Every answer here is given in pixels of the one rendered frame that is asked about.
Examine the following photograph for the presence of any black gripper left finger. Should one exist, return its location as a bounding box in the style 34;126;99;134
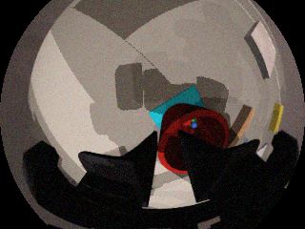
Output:
77;131;157;207

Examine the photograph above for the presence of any white flat square slab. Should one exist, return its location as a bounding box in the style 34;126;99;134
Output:
256;142;267;156

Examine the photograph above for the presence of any yellow rectangular block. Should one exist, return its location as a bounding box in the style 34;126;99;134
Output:
270;103;283;133

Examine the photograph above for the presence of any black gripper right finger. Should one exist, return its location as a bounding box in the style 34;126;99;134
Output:
178;130;260;202

